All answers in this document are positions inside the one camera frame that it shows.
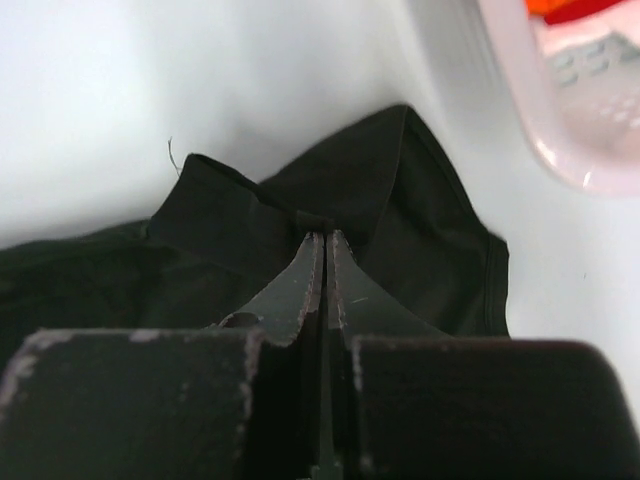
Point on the white plastic basket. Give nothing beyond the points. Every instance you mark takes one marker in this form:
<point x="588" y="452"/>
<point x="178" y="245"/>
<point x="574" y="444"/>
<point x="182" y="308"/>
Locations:
<point x="575" y="86"/>

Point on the orange t-shirt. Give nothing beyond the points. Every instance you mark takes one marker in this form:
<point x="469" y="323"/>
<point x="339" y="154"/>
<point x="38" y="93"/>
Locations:
<point x="545" y="7"/>

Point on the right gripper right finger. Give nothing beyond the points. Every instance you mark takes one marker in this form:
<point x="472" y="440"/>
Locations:
<point x="413" y="403"/>

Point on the red t-shirt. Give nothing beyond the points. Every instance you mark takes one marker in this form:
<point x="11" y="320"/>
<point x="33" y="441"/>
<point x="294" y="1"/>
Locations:
<point x="577" y="10"/>

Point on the black t-shirt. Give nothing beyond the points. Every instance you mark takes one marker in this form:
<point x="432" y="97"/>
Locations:
<point x="219" y="238"/>

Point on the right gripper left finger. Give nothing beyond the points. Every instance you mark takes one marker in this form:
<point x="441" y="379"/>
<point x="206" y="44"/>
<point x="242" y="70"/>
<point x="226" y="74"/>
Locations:
<point x="235" y="401"/>

